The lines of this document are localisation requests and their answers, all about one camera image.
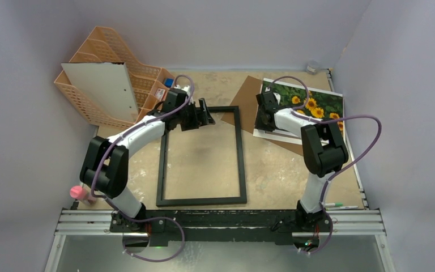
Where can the black picture frame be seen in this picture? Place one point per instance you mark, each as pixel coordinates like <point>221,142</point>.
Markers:
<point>241,199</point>

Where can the orange plastic file organizer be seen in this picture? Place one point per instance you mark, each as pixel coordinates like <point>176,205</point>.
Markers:
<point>104,44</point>

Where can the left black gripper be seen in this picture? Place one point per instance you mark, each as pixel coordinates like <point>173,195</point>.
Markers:
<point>197,118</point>

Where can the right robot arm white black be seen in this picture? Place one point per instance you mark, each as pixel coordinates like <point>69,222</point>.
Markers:
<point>323,147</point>

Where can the pink bottle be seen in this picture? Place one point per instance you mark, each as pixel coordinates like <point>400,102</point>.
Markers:
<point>83,195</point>

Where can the white pen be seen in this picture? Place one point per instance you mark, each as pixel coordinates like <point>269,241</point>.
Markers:
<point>343,208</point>

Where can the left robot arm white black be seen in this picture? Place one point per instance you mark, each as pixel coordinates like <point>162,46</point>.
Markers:
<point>106,164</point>

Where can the sunflower photo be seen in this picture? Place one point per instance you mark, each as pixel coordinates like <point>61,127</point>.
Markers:
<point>321,104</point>

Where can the green marker pen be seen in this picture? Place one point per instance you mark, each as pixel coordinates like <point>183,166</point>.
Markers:
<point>330,205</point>

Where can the white folder board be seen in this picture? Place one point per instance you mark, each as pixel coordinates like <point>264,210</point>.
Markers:
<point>107,84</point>

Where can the blue small box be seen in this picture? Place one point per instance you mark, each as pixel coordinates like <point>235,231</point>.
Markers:
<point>168,82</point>

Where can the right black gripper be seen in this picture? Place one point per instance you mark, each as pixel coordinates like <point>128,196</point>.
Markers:
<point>261,120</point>

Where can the red white small box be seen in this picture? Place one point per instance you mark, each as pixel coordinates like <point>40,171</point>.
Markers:
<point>160,93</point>

